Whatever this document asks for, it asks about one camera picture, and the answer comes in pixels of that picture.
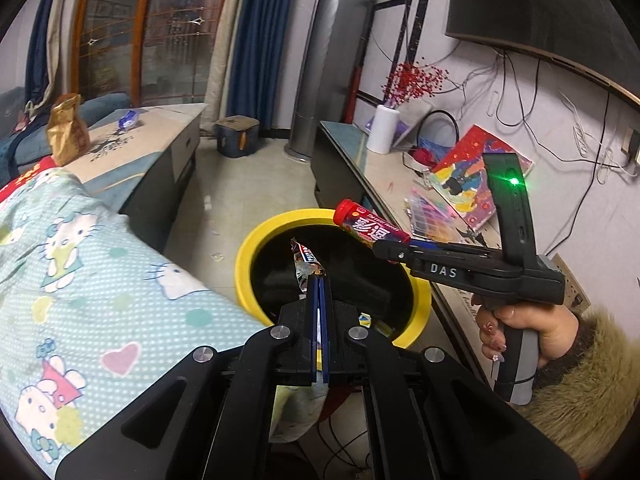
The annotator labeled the brown chocolate bar wrapper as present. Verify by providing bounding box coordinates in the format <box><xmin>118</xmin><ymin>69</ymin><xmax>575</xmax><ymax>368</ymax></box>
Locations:
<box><xmin>291</xmin><ymin>238</ymin><xmax>326</xmax><ymax>295</ymax></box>

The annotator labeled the red candy tube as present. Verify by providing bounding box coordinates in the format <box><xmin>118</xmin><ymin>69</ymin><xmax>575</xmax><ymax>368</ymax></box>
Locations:
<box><xmin>333</xmin><ymin>200</ymin><xmax>410</xmax><ymax>246</ymax></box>

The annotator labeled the yellow rimmed black trash bin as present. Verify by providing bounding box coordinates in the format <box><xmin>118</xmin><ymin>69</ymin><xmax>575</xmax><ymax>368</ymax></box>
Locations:
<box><xmin>234</xmin><ymin>208</ymin><xmax>432</xmax><ymax>348</ymax></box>

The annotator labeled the person's right hand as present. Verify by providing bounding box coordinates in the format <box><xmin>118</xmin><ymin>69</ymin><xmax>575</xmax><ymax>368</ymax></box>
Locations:
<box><xmin>471</xmin><ymin>295</ymin><xmax>579</xmax><ymax>367</ymax></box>

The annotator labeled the colourful paint palette sheet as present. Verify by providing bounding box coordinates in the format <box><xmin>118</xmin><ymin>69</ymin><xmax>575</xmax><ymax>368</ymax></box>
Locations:
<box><xmin>405</xmin><ymin>188</ymin><xmax>466</xmax><ymax>243</ymax></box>

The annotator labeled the fur trimmed jacket sleeve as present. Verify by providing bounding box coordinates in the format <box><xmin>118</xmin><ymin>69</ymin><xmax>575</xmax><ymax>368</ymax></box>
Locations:
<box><xmin>518</xmin><ymin>310</ymin><xmax>639</xmax><ymax>474</ymax></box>

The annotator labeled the blue storage box on floor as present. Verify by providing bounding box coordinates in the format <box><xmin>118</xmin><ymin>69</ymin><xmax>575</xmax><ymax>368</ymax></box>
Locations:
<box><xmin>214</xmin><ymin>115</ymin><xmax>260</xmax><ymax>158</ymax></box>

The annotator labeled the long coffee table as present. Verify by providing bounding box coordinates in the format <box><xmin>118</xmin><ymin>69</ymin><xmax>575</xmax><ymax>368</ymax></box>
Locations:
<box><xmin>65</xmin><ymin>103</ymin><xmax>205</xmax><ymax>252</ymax></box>

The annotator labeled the Hello Kitty patterned blanket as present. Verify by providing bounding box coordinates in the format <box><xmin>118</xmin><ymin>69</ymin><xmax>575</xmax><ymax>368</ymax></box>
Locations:
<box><xmin>0</xmin><ymin>156</ymin><xmax>327</xmax><ymax>478</ymax></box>

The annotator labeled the white vase with red berries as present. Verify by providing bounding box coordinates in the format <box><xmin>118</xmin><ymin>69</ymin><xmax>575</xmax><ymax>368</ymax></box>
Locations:
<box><xmin>366</xmin><ymin>62</ymin><xmax>449</xmax><ymax>155</ymax></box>

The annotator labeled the blue candy wrapper on table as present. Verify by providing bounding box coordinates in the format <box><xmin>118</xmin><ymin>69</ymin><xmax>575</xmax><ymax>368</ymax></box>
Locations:
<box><xmin>117</xmin><ymin>110</ymin><xmax>139</xmax><ymax>131</ymax></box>

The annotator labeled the silver tower air conditioner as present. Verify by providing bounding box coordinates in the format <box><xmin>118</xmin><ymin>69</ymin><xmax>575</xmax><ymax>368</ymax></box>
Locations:
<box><xmin>284</xmin><ymin>0</ymin><xmax>372</xmax><ymax>162</ymax></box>

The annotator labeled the gold snack bag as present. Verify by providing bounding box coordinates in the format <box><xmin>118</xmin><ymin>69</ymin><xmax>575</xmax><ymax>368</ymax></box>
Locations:
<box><xmin>46</xmin><ymin>93</ymin><xmax>91</xmax><ymax>166</ymax></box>

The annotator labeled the blue curtain right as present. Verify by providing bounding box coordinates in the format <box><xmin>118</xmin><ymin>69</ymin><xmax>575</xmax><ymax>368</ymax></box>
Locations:
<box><xmin>227</xmin><ymin>0</ymin><xmax>292</xmax><ymax>129</ymax></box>

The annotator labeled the blue curtain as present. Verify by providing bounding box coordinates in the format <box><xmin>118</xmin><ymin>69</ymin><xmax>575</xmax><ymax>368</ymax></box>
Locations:
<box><xmin>25</xmin><ymin>0</ymin><xmax>58</xmax><ymax>117</ymax></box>
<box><xmin>227</xmin><ymin>0</ymin><xmax>292</xmax><ymax>129</ymax></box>

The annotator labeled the wooden framed glass door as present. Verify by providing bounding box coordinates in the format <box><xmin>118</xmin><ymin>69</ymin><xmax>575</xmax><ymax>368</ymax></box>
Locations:
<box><xmin>70</xmin><ymin>0</ymin><xmax>224</xmax><ymax>106</ymax></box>

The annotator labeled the blue grey sofa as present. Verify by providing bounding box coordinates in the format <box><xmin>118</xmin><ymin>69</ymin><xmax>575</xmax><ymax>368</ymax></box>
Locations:
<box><xmin>0</xmin><ymin>86</ymin><xmax>132</xmax><ymax>187</ymax></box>

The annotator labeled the blue curtain left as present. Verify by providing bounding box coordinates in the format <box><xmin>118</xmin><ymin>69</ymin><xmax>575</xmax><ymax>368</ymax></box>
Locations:
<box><xmin>25</xmin><ymin>0</ymin><xmax>58</xmax><ymax>117</ymax></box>

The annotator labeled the black wire hoop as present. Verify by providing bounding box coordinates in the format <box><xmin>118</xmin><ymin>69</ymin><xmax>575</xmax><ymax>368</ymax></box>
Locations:
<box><xmin>416</xmin><ymin>110</ymin><xmax>460</xmax><ymax>148</ymax></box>

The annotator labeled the wall mounted television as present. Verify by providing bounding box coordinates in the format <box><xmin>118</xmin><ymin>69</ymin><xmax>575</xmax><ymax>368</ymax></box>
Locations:
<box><xmin>446</xmin><ymin>0</ymin><xmax>639</xmax><ymax>105</ymax></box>

